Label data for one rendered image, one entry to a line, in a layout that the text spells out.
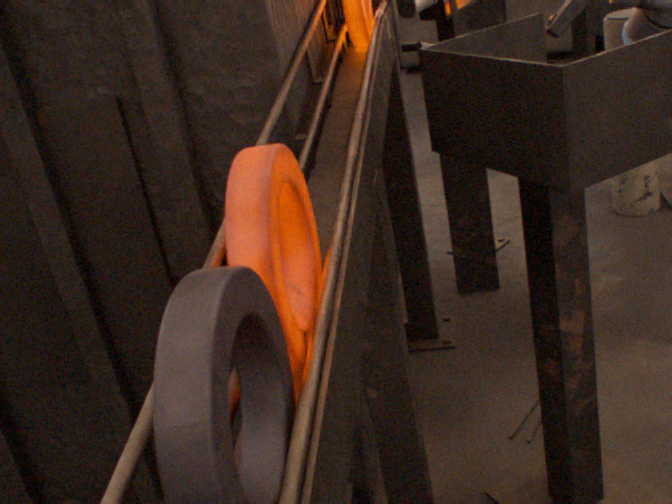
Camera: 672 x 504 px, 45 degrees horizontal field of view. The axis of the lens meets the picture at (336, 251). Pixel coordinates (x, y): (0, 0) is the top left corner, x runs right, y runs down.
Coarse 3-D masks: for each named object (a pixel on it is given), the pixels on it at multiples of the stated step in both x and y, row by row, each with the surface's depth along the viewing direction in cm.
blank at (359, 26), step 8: (344, 0) 137; (352, 0) 137; (360, 0) 137; (368, 0) 148; (344, 8) 138; (352, 8) 138; (360, 8) 137; (368, 8) 147; (352, 16) 138; (360, 16) 138; (368, 16) 146; (352, 24) 139; (360, 24) 139; (368, 24) 143; (352, 32) 140; (360, 32) 140; (368, 32) 142; (352, 40) 142; (360, 40) 142; (368, 40) 143
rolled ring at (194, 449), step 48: (192, 288) 46; (240, 288) 49; (192, 336) 43; (240, 336) 54; (192, 384) 42; (240, 384) 57; (288, 384) 57; (192, 432) 41; (288, 432) 56; (192, 480) 42; (240, 480) 54
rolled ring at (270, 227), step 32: (256, 160) 61; (288, 160) 66; (256, 192) 58; (288, 192) 68; (256, 224) 57; (288, 224) 71; (256, 256) 57; (288, 256) 72; (320, 256) 74; (288, 288) 71; (320, 288) 72; (288, 320) 60; (288, 352) 60
